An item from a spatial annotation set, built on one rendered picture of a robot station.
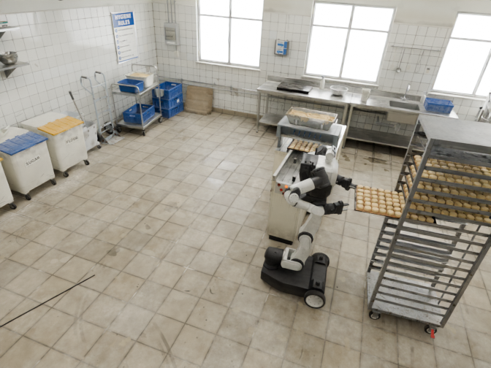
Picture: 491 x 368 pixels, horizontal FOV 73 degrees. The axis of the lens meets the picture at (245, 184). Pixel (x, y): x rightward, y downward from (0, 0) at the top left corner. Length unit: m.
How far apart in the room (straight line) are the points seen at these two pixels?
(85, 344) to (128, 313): 0.41
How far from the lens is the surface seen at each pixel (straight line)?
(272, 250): 3.39
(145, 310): 3.41
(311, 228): 3.10
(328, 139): 4.06
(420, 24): 6.78
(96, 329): 3.40
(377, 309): 3.45
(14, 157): 4.94
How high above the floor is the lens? 2.65
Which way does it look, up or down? 32 degrees down
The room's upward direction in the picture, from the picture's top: 3 degrees clockwise
